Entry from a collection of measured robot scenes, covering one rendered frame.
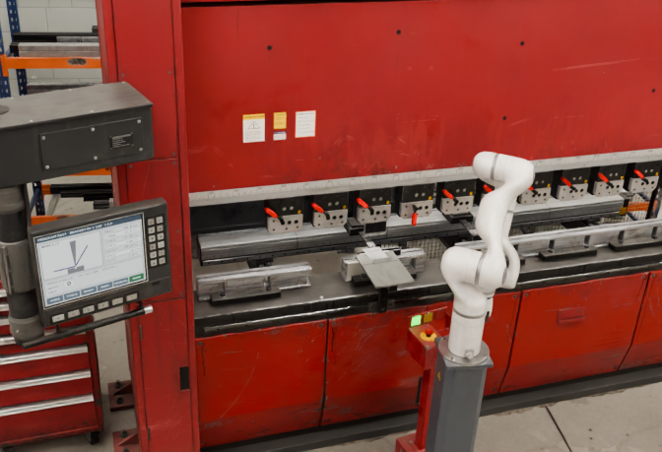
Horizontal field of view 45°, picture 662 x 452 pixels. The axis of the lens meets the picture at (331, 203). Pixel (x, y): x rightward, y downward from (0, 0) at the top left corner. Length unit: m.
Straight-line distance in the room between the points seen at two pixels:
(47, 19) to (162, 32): 4.89
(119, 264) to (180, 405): 0.96
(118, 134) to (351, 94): 1.04
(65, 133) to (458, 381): 1.64
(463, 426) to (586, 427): 1.34
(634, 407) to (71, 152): 3.27
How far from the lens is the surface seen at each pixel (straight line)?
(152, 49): 2.78
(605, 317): 4.33
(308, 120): 3.20
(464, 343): 2.99
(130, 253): 2.76
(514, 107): 3.57
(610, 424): 4.51
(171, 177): 2.95
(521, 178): 2.93
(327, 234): 3.79
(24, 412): 3.93
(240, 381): 3.65
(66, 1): 7.55
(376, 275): 3.46
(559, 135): 3.75
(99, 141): 2.58
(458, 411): 3.16
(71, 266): 2.71
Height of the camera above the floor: 2.83
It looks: 27 degrees down
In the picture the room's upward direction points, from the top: 3 degrees clockwise
